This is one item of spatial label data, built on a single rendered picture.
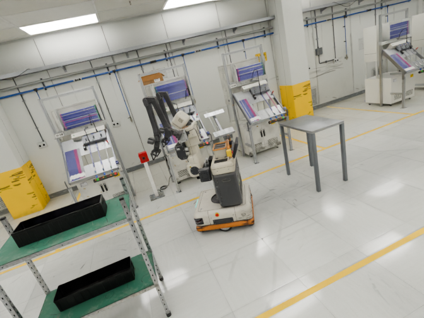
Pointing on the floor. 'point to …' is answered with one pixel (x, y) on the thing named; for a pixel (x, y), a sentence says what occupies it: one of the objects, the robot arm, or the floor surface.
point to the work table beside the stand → (310, 128)
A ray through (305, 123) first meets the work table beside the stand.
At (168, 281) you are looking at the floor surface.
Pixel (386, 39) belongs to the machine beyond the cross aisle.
